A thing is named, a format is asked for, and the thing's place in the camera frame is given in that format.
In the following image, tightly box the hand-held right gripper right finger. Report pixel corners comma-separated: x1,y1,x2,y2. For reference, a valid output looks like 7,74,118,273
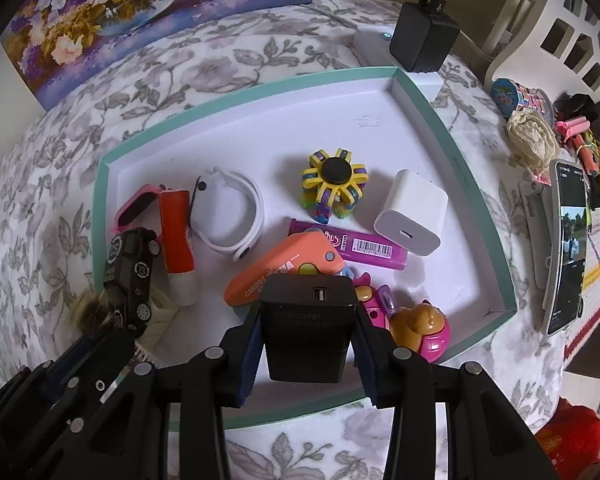
355,306,558,480

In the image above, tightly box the white lattice chair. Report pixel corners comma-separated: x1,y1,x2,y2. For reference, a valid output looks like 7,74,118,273
482,0,600,106

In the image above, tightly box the white charger cube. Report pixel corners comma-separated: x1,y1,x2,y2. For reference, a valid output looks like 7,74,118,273
374,169,449,257

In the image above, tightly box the pink dog toy figure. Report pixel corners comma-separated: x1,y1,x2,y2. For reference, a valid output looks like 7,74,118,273
352,272,452,363

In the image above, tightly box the brown fur pompom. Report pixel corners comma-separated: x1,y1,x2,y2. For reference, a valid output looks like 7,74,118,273
69,290,118,333

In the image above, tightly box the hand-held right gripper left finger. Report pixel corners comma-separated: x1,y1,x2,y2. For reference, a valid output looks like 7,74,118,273
87,306,261,480

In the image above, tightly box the black plugged power adapter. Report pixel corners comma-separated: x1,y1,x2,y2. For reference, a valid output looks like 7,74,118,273
389,1,461,73

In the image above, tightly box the white power strip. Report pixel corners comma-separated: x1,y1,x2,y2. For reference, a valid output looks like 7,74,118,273
354,25,443,103

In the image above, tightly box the red cloth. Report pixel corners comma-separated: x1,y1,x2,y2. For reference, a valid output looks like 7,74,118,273
535,405,600,480

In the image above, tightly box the teal box lid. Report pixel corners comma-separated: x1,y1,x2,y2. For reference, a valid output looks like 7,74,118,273
92,66,516,431

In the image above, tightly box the black charger block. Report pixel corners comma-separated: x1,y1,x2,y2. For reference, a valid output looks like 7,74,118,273
257,275,358,385

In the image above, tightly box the black toy car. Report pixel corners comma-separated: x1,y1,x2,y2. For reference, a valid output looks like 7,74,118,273
102,227,160,338

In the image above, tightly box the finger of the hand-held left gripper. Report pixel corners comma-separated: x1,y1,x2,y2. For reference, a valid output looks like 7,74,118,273
87,330,137,381
42,337,93,381

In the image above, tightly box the colorful cylinder puzzle toy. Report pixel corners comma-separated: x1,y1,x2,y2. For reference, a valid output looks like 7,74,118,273
490,77,556,121

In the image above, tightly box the beige fabric scrunchie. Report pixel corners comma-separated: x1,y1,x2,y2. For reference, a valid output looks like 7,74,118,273
507,110,560,171

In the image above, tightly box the pile of colorful hair clips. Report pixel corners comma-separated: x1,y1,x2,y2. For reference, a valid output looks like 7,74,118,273
555,116,600,221

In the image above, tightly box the smartphone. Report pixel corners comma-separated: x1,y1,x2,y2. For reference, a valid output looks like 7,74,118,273
547,159,593,337

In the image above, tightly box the carrot-shaped toy knife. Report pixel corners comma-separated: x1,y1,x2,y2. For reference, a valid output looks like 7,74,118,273
223,227,353,307

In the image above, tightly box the pink smart watch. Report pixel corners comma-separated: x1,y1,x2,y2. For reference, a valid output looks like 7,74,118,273
114,184,176,233

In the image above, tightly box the black hair clip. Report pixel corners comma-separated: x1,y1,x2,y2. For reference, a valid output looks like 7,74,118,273
555,94,598,121

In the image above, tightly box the yellow fidget spinner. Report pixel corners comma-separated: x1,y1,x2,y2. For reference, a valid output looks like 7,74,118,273
300,149,370,226

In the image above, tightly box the purple lighter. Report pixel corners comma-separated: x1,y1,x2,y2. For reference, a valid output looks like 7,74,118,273
287,217,409,268

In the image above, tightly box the flower painting canvas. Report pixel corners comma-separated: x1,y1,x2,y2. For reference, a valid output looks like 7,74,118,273
0,0,313,111

